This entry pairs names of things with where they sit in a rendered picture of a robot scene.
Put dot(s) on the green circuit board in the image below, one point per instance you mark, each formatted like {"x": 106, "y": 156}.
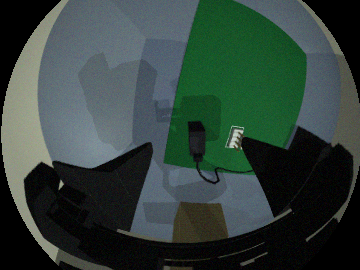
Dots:
{"x": 241, "y": 76}

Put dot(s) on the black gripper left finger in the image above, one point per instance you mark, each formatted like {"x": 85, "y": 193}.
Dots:
{"x": 113, "y": 186}

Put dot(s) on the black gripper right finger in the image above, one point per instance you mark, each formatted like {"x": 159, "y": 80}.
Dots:
{"x": 281, "y": 173}

